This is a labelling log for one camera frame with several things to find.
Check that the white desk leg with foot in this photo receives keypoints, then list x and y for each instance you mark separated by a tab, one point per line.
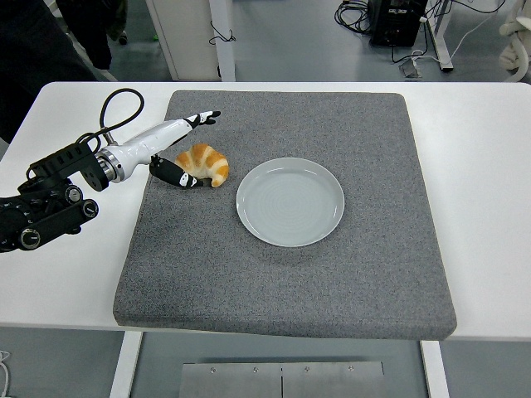
440	37

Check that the white cabinet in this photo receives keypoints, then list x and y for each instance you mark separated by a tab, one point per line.
186	41

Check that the black computer case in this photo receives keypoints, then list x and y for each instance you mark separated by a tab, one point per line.
394	25

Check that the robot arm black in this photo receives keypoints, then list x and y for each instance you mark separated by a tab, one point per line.
50	215

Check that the grey felt mat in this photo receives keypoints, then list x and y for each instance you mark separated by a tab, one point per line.
269	282

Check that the white desk post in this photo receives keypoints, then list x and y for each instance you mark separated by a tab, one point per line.
224	54

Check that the white table leg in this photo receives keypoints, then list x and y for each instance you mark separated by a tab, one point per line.
435	373
124	365

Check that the golden croissant bread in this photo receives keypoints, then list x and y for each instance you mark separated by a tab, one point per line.
207	161

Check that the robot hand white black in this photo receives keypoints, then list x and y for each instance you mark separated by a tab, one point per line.
157	137

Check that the round grey plate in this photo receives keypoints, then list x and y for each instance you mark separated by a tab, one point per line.
290	203

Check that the clear plastic floor box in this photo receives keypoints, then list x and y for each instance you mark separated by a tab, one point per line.
410	69

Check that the person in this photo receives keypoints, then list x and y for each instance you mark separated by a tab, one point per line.
29	54
95	33

